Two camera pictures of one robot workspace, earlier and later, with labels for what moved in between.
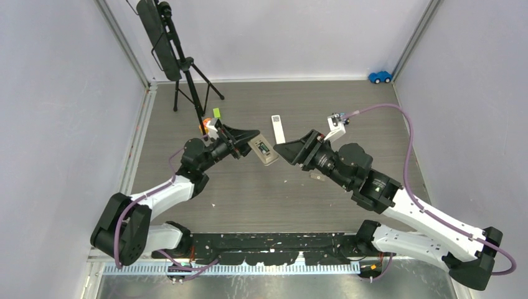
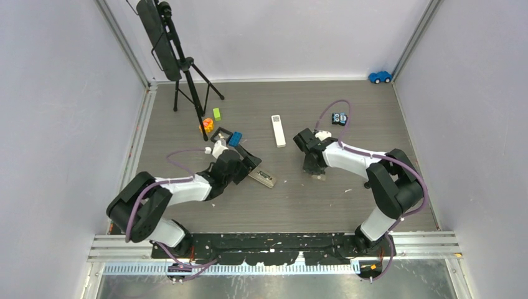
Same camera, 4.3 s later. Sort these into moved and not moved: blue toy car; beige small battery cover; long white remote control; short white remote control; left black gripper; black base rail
Moved: short white remote control; left black gripper
Not moved: beige small battery cover; black base rail; blue toy car; long white remote control
